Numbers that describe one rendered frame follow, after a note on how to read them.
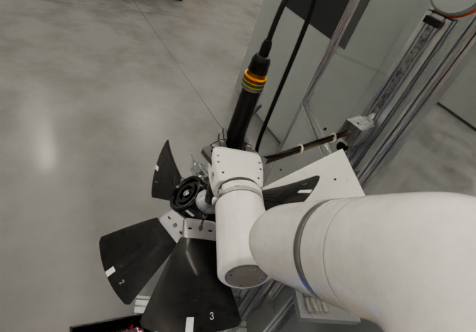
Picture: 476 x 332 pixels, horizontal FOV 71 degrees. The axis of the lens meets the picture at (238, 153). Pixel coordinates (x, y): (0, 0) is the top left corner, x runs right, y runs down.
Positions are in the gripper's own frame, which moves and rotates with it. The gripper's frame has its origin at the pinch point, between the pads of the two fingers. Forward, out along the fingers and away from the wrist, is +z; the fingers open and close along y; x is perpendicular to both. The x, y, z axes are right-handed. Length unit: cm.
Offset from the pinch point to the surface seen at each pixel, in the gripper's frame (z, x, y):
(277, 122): 223, -131, 100
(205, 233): -0.9, -31.9, 1.3
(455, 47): 42, 22, 70
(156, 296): -17.5, -35.7, -9.2
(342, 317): -6, -64, 60
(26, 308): 29, -151, -63
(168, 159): 32, -38, -11
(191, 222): 1.9, -31.6, -2.6
